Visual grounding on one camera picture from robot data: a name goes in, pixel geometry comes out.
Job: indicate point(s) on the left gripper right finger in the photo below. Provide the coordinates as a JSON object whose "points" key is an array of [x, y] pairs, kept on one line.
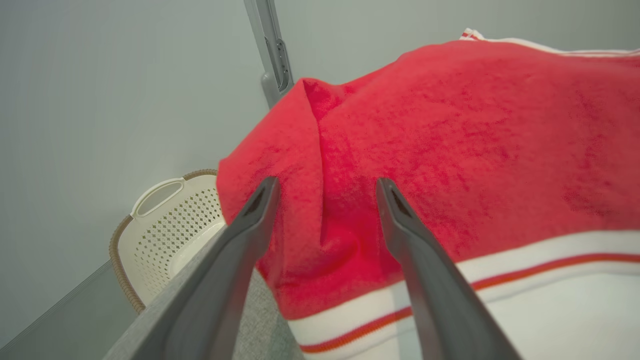
{"points": [[435, 290]]}

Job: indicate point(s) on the grey metal frame post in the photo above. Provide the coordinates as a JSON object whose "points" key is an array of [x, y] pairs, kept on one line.
{"points": [[272, 50]]}

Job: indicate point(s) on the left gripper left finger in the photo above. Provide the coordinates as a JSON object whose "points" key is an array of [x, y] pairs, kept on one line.
{"points": [[225, 290]]}

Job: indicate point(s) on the cream perforated laundry basket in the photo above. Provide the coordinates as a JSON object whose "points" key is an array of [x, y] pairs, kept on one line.
{"points": [[165, 235]]}

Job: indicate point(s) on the red jersey with white bands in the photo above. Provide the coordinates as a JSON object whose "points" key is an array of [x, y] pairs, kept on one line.
{"points": [[450, 125]]}

